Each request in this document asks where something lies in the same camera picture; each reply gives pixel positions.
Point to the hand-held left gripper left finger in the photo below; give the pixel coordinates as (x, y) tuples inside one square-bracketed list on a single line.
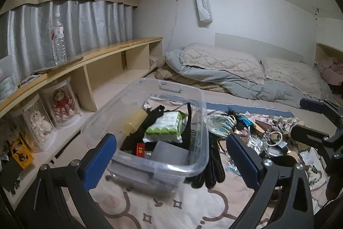
[(100, 162)]

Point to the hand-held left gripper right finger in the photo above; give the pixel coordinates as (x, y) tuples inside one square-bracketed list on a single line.
[(241, 159)]

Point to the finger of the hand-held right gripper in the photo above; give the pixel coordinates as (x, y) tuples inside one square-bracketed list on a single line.
[(310, 105), (308, 133)]

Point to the red cigarette box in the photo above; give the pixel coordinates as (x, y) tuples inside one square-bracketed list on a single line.
[(140, 149)]

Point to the clear plastic storage bin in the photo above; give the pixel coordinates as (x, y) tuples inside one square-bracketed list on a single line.
[(150, 175)]

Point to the black box with grey band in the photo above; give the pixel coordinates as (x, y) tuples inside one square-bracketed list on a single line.
[(168, 152)]

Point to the black stitched glove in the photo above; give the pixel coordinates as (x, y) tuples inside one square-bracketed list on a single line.
[(211, 164)]

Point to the beige quilted pillow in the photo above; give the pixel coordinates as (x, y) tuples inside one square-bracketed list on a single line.
[(292, 76)]

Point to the pink clothes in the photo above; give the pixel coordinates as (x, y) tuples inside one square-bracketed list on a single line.
[(331, 70)]

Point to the blue floral brocade pouch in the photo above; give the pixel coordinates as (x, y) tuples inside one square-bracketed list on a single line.
[(221, 124)]

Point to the black feather hair accessory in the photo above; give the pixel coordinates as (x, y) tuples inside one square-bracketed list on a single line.
[(234, 113)]

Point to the yellow plastic bottle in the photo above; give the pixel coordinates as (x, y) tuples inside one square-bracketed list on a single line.
[(134, 121)]

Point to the display dome with red doll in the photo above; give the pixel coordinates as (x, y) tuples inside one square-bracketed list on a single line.
[(63, 105)]

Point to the display dome with white doll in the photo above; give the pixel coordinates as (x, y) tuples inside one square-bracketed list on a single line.
[(37, 124)]

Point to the green dotted wet wipes pack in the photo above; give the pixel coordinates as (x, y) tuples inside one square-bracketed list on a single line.
[(166, 127)]

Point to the yellow box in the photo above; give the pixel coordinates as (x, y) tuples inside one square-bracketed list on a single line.
[(22, 154)]

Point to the grey quilt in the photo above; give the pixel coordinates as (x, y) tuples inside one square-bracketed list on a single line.
[(219, 70)]

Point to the white headboard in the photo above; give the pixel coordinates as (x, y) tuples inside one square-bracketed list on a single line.
[(241, 41)]

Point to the wooden shelf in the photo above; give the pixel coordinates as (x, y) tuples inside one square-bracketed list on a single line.
[(107, 49)]

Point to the clear water bottle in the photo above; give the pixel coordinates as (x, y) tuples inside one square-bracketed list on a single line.
[(58, 44)]

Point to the grey curtain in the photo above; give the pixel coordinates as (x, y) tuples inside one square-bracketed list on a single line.
[(32, 38)]

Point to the white hanging wall pouch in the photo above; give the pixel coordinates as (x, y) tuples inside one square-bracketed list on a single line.
[(204, 7)]

